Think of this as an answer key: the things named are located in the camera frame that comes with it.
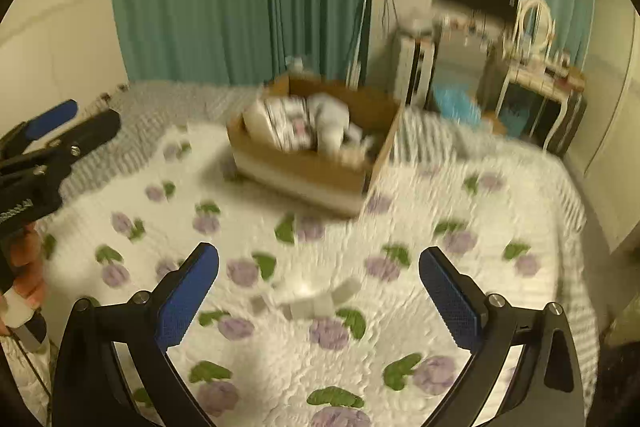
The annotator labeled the blue waste basket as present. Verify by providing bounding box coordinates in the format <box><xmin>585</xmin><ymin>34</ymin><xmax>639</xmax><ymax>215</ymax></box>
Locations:
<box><xmin>499</xmin><ymin>104</ymin><xmax>529</xmax><ymax>138</ymax></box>

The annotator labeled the small grey fridge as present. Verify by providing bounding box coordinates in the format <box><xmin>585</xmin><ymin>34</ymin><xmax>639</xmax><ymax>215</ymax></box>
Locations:
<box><xmin>432</xmin><ymin>30</ymin><xmax>492</xmax><ymax>104</ymax></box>

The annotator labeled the white leaning pole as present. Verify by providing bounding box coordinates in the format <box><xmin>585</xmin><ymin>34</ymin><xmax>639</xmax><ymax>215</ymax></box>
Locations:
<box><xmin>346</xmin><ymin>0</ymin><xmax>369</xmax><ymax>90</ymax></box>

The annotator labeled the white oval vanity mirror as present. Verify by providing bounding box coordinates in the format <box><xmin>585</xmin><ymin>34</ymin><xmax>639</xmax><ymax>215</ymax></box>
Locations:
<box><xmin>513</xmin><ymin>0</ymin><xmax>555</xmax><ymax>56</ymax></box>

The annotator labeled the white floral quilt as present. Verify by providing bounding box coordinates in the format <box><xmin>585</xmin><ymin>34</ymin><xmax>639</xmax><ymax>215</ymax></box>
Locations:
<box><xmin>40</xmin><ymin>124</ymin><xmax>597</xmax><ymax>426</ymax></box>

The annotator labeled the person's left hand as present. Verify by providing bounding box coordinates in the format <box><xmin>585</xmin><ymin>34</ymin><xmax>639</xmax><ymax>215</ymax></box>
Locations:
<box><xmin>1</xmin><ymin>223</ymin><xmax>47</xmax><ymax>310</ymax></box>

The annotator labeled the white black suitcase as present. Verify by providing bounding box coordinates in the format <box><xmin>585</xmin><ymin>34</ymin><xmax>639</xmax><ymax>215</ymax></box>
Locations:
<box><xmin>390</xmin><ymin>32</ymin><xmax>435</xmax><ymax>109</ymax></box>

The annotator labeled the blue floral tissue pack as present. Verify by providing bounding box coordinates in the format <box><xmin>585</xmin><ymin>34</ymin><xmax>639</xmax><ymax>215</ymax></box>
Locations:
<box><xmin>337</xmin><ymin>124</ymin><xmax>380</xmax><ymax>169</ymax></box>

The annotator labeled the white sock with green patch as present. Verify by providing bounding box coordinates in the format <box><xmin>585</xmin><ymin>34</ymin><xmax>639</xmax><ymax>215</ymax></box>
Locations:
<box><xmin>307</xmin><ymin>93</ymin><xmax>350</xmax><ymax>156</ymax></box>

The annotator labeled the brown cardboard box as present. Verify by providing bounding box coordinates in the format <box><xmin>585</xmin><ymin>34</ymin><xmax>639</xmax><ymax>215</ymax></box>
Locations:
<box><xmin>227</xmin><ymin>74</ymin><xmax>402</xmax><ymax>218</ymax></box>

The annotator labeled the white dressing table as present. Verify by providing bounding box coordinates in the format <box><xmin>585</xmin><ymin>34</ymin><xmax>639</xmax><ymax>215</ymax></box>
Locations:
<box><xmin>495</xmin><ymin>62</ymin><xmax>586</xmax><ymax>156</ymax></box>

